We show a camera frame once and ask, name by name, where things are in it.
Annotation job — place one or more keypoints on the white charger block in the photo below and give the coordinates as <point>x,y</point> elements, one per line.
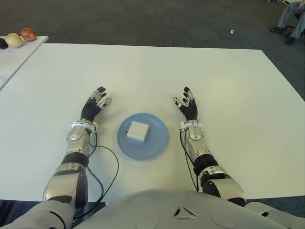
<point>137,131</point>

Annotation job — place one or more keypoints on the beige bread roll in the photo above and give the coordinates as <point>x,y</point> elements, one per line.
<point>14,41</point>

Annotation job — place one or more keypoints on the blue round plate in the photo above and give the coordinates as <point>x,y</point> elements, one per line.
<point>155,148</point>

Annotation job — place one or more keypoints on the dark bread roll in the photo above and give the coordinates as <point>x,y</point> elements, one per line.
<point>3,44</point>

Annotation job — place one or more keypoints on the seated person in jeans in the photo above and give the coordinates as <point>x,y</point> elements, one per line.
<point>289,14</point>

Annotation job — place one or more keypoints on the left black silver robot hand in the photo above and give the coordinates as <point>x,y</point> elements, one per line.
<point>90,111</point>

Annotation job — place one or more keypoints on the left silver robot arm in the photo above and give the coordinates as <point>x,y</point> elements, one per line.
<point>76,138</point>

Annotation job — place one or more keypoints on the reddish brown bread roll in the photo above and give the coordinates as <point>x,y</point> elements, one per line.
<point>28,34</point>

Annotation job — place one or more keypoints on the grey robot torso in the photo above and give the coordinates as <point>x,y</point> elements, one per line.
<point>181,210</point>

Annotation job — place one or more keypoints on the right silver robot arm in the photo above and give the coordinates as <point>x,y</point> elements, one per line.
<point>197,140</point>

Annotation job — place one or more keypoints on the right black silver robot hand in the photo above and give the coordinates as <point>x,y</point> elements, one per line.
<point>190,111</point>

